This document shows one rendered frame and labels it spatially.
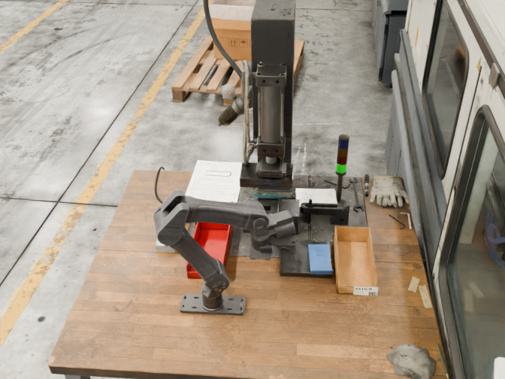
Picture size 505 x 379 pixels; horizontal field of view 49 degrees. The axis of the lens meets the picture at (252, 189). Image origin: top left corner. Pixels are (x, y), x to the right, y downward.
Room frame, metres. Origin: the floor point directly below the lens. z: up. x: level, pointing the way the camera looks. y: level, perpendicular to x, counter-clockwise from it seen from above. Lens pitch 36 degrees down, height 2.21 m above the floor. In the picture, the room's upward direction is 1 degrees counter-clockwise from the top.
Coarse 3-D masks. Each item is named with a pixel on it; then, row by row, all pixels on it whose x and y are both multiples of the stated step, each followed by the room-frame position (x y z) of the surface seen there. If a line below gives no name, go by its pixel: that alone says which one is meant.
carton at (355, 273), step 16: (336, 240) 1.39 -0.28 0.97; (352, 240) 1.46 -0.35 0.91; (368, 240) 1.42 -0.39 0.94; (336, 256) 1.33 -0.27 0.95; (352, 256) 1.38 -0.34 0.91; (368, 256) 1.38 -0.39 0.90; (336, 272) 1.28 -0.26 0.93; (352, 272) 1.30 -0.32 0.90; (368, 272) 1.30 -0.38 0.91; (336, 288) 1.24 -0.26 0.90; (352, 288) 1.21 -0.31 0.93; (368, 288) 1.21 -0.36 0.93
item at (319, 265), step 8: (312, 248) 1.40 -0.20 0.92; (320, 248) 1.40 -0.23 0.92; (328, 248) 1.40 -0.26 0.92; (312, 256) 1.36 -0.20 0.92; (320, 256) 1.36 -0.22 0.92; (328, 256) 1.36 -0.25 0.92; (312, 264) 1.33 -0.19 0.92; (320, 264) 1.33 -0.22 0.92; (328, 264) 1.33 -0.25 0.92; (312, 272) 1.28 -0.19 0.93; (320, 272) 1.28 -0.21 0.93; (328, 272) 1.28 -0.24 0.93
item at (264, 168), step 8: (264, 160) 1.57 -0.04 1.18; (272, 160) 1.54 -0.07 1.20; (280, 160) 1.56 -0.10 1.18; (248, 168) 1.58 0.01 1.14; (256, 168) 1.56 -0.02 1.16; (264, 168) 1.52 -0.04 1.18; (272, 168) 1.51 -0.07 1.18; (280, 168) 1.51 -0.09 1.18; (288, 168) 1.57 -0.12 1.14; (240, 176) 1.53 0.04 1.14; (248, 176) 1.53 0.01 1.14; (256, 176) 1.53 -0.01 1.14; (264, 176) 1.50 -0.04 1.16; (272, 176) 1.50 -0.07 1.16; (280, 176) 1.50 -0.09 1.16; (288, 176) 1.53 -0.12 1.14; (240, 184) 1.52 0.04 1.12; (248, 184) 1.52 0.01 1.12; (256, 184) 1.52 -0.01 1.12; (264, 184) 1.51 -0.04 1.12; (272, 184) 1.51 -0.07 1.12; (280, 184) 1.51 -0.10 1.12; (288, 184) 1.51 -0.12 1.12
